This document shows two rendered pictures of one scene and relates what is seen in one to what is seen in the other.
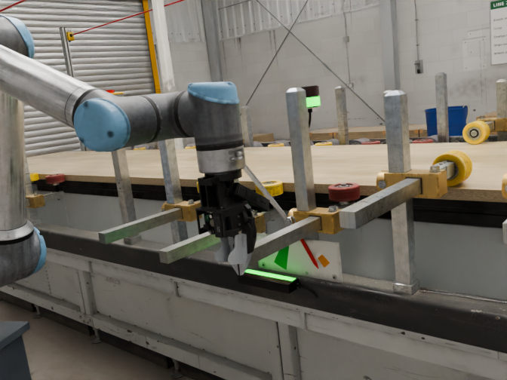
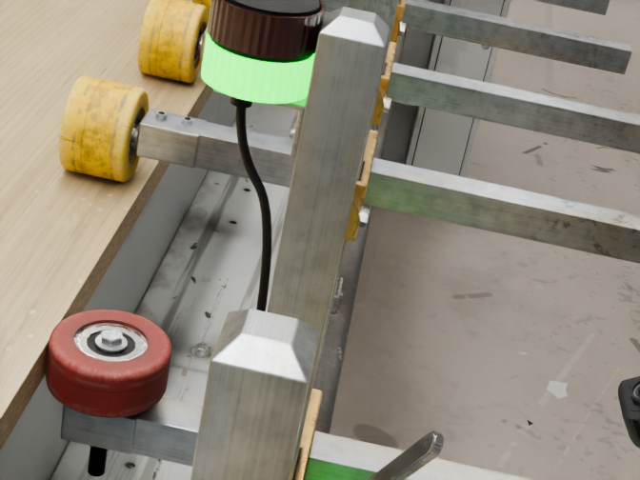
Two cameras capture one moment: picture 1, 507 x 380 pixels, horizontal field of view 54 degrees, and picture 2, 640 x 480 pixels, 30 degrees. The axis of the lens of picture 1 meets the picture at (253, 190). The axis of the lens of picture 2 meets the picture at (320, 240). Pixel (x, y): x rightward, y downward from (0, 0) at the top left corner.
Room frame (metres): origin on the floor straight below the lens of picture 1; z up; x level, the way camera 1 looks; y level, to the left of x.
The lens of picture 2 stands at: (1.59, 0.35, 1.35)
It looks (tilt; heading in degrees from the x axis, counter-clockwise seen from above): 28 degrees down; 230
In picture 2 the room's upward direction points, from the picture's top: 12 degrees clockwise
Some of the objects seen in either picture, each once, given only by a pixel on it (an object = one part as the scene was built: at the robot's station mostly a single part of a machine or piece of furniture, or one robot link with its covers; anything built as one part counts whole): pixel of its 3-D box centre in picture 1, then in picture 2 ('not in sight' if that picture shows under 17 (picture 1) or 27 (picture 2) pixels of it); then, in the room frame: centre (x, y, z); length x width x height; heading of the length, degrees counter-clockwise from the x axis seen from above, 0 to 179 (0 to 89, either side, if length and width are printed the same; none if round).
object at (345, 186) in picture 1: (345, 205); (104, 405); (1.27, -0.23, 0.85); 0.08 x 0.08 x 0.11
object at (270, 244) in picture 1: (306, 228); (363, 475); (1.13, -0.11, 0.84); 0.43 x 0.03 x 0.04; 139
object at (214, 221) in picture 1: (224, 203); not in sight; (0.93, 0.06, 0.97); 0.09 x 0.08 x 0.12; 139
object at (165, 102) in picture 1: (165, 116); not in sight; (1.00, 0.16, 1.14); 0.12 x 0.12 x 0.09; 56
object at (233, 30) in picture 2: (306, 91); (266, 18); (1.24, -0.16, 1.16); 0.06 x 0.06 x 0.02
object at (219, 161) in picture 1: (222, 160); not in sight; (0.94, 0.05, 1.05); 0.10 x 0.09 x 0.05; 49
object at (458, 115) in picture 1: (447, 133); not in sight; (6.63, -2.67, 0.36); 0.59 x 0.57 x 0.73; 136
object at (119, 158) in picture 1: (122, 179); not in sight; (1.71, 0.45, 0.93); 0.05 x 0.04 x 0.45; 49
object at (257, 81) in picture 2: (307, 102); (258, 62); (1.24, -0.16, 1.13); 0.06 x 0.06 x 0.02
